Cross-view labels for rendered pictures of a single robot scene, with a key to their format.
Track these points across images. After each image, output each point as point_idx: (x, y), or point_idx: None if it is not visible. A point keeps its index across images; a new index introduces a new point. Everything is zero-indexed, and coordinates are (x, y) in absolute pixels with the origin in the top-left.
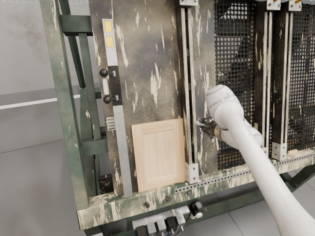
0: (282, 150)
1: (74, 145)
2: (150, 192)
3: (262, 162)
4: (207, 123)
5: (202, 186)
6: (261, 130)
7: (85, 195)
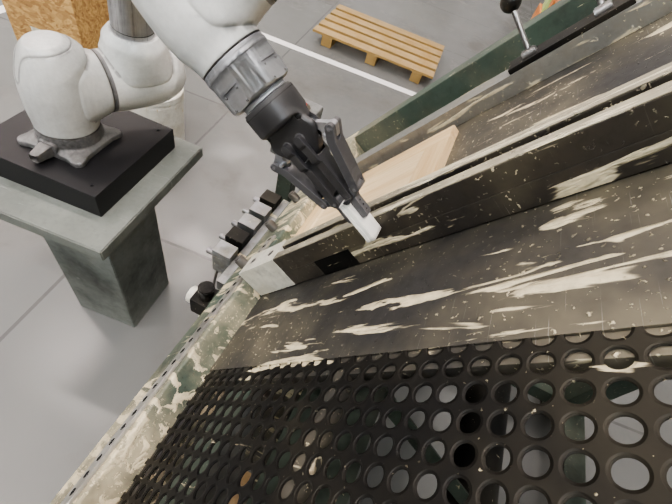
0: None
1: (453, 72)
2: (307, 199)
3: None
4: (324, 141)
5: (223, 295)
6: None
7: (372, 125)
